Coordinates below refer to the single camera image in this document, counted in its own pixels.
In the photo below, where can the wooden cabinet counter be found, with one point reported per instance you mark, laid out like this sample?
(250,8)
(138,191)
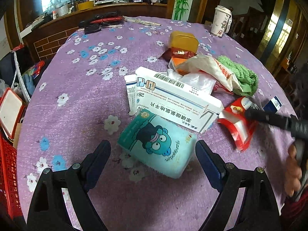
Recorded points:
(45,40)

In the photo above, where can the yellow orange box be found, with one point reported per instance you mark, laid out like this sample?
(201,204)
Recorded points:
(184,41)

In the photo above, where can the blue white small box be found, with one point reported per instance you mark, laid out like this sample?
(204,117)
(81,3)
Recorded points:
(273,105)

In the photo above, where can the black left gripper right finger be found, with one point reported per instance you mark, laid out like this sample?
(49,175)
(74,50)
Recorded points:
(259,209)

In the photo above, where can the orange small box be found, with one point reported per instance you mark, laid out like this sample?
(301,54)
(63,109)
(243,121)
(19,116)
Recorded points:
(174,63)

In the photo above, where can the person right hand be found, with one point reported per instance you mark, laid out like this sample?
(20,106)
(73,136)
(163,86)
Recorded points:
(293,173)

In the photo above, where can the dark red snack packet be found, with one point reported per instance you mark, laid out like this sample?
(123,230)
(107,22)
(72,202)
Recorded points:
(177,53)

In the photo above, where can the white paper bag wrapper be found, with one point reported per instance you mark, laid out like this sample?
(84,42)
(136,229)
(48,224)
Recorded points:
(213,67)

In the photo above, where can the clear plastic bag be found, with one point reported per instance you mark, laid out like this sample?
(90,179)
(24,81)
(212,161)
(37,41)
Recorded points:
(199,80)

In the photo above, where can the purple floral tablecloth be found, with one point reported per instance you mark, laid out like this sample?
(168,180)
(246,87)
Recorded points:
(81,99)

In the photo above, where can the teal cartoon tissue pack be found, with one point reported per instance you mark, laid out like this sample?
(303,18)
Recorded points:
(158,143)

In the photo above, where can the bamboo painted pillar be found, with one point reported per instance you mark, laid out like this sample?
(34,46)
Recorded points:
(181,10)

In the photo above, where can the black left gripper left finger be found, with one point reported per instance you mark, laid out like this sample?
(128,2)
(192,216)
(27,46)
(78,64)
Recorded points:
(48,210)

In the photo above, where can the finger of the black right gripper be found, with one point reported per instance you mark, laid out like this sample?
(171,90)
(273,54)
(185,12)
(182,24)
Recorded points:
(283,122)

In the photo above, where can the red plastic mesh basket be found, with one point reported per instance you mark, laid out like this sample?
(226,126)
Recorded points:
(9,189)

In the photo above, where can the red white snack wrapper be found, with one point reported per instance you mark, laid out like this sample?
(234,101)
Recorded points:
(240,128)

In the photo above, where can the black red tool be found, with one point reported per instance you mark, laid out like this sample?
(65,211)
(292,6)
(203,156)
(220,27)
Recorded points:
(97,22)

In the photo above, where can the small white medicine box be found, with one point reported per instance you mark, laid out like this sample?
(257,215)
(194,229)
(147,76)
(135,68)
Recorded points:
(131,81)

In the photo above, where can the large white medicine box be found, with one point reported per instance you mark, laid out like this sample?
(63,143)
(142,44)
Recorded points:
(175,100)

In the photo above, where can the red white box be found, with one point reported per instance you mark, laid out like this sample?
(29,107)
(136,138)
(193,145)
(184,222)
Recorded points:
(11,110)

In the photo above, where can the green knitted cloth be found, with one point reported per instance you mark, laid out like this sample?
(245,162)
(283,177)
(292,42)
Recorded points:
(248,80)

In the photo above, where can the white patterned cup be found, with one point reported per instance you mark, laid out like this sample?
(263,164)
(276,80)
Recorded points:
(222,21)

